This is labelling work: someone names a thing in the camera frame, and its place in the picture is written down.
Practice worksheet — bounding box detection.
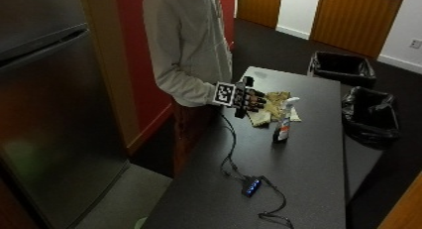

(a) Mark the beige crumpled cloth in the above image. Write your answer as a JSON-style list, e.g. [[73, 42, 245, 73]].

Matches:
[[245, 91, 303, 128]]

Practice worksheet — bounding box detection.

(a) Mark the white marker cube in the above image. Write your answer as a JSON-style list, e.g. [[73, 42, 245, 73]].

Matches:
[[210, 81, 237, 108]]

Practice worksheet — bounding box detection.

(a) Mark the dark spray bottle white trigger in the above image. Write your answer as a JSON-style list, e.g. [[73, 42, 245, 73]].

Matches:
[[271, 96, 301, 145]]

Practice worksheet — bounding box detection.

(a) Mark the the person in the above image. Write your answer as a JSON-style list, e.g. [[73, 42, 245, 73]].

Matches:
[[141, 0, 233, 108]]

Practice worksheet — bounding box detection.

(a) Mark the bin with black liner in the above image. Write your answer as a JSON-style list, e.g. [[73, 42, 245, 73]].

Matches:
[[306, 51, 378, 89], [341, 85, 402, 150]]

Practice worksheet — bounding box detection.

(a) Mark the black hub with blue lights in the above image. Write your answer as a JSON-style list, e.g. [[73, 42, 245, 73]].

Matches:
[[239, 176, 263, 198]]

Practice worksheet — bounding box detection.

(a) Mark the stainless steel refrigerator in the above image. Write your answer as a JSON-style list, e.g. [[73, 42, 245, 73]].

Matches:
[[0, 0, 132, 229]]

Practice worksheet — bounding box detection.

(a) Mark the black glove cable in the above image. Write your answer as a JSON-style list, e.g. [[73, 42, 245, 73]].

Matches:
[[218, 113, 249, 183]]

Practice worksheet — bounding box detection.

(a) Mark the wooden door with handle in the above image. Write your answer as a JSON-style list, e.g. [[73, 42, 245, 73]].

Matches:
[[309, 0, 408, 59]]

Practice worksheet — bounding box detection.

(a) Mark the black hub cable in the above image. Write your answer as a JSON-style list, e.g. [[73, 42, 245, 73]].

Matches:
[[257, 175, 295, 229]]

